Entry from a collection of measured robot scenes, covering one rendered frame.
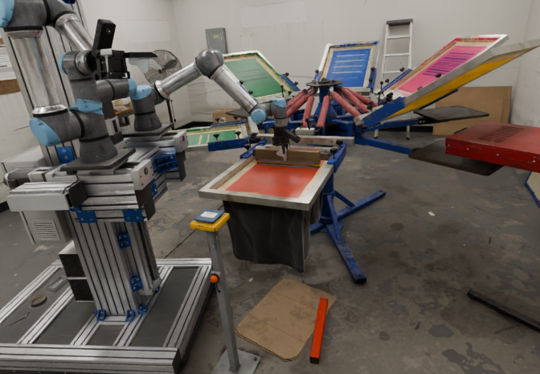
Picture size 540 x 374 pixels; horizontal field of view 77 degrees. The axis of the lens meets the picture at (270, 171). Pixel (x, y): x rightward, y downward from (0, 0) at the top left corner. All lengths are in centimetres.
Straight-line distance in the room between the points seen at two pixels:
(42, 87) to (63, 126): 15
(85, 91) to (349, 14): 522
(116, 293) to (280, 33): 520
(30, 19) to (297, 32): 521
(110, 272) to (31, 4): 135
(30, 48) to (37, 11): 13
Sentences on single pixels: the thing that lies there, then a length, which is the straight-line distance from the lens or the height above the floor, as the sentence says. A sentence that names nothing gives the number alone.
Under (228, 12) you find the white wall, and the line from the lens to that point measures 686.
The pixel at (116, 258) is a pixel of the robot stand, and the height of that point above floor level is 62.
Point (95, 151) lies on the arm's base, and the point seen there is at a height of 130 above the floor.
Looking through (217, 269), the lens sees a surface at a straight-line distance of 168.
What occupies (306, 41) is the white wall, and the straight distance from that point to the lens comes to 627.
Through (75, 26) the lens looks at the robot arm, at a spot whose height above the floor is 177.
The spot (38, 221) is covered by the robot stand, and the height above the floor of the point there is 90.
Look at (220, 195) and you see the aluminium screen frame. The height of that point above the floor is 98.
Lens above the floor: 168
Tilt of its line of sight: 22 degrees down
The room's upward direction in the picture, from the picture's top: 5 degrees counter-clockwise
